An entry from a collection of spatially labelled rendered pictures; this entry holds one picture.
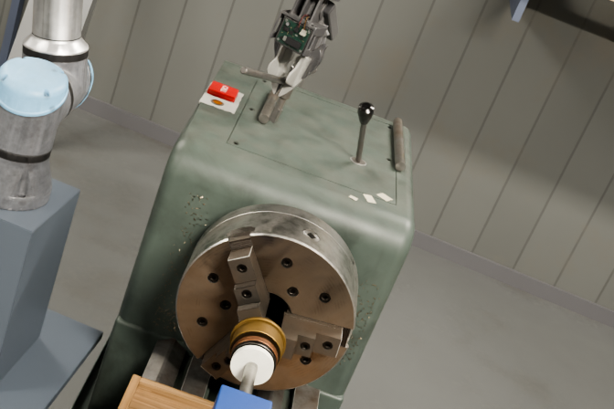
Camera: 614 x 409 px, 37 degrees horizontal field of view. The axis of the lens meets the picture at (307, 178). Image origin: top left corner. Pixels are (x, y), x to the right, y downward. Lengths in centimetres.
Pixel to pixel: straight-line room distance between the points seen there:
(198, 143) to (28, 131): 31
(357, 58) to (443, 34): 42
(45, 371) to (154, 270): 29
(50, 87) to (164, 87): 313
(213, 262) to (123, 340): 37
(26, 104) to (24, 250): 25
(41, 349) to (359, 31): 283
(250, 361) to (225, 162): 41
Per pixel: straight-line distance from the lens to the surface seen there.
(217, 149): 172
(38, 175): 166
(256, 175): 170
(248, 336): 150
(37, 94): 158
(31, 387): 185
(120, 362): 192
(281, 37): 159
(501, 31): 438
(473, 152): 453
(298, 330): 157
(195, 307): 163
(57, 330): 200
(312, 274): 157
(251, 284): 153
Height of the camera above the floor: 193
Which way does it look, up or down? 23 degrees down
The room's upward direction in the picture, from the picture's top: 21 degrees clockwise
